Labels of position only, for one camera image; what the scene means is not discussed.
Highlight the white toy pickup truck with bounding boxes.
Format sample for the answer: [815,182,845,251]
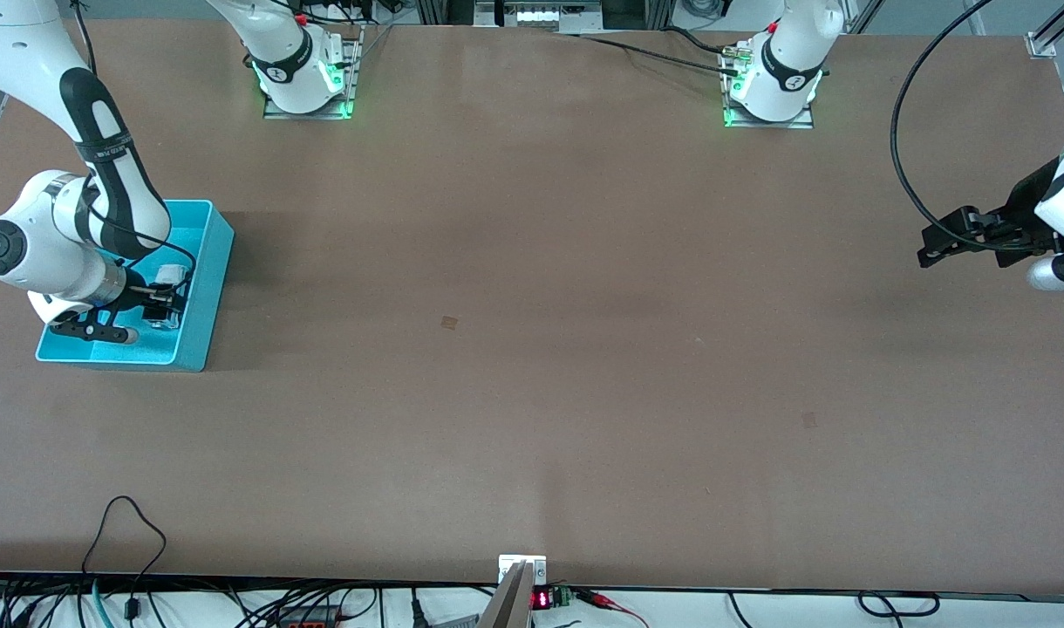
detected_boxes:
[147,264,191,331]

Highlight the teal plastic bin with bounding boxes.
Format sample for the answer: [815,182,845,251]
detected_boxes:
[35,199,235,373]

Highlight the orange power strip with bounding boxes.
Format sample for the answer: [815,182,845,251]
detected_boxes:
[275,608,345,628]

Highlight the grey metal bar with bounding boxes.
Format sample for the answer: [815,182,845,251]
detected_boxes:
[478,563,534,628]

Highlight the lit white panel device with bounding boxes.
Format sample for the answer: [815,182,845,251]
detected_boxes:
[475,0,603,34]

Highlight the red black clip leads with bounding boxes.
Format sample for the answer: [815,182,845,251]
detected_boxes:
[574,589,651,628]

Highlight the steel left arm base plate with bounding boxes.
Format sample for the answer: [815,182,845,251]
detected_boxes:
[721,44,815,130]

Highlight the aluminium frame profile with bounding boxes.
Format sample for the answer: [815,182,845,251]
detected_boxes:
[1026,0,1064,60]

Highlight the steel right arm base plate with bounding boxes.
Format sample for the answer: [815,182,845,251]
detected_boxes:
[263,26,359,120]

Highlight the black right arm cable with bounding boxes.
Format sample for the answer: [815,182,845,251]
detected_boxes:
[68,0,198,293]

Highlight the thin black looped cable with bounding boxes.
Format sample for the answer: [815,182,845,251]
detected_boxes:
[80,495,168,622]

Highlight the black table cable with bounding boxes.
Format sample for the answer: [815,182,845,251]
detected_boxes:
[574,33,742,78]
[661,26,729,55]

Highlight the black coiled cable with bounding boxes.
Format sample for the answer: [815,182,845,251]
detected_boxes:
[856,591,941,618]

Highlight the white mounting bracket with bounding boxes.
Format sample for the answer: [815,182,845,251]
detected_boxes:
[498,555,548,585]

